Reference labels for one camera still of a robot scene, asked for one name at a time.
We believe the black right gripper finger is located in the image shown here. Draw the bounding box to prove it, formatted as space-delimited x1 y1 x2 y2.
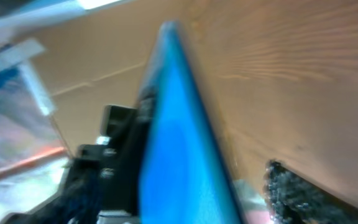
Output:
264 160 358 224

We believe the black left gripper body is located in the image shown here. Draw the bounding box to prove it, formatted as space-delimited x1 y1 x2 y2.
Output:
2 104 154 223

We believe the blue screen Galaxy smartphone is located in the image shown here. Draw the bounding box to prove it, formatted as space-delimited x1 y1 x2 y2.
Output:
139 21 245 224

